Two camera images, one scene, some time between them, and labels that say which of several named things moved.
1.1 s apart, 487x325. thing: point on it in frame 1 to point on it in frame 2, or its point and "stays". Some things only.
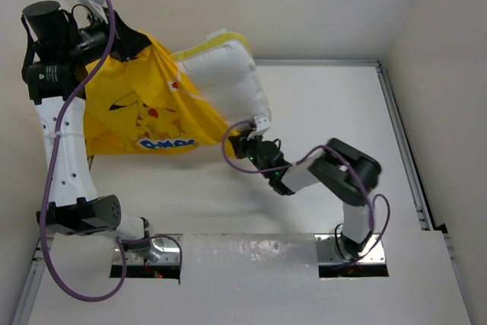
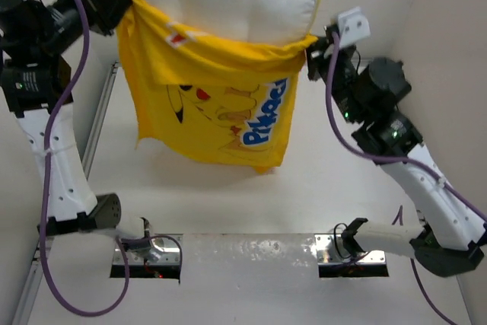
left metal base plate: [166, 249] stays
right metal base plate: [328, 253] stays
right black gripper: [242, 141] to [316, 55]
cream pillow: [224, 75] to [255, 1]
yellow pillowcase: [148, 103] to [227, 100]
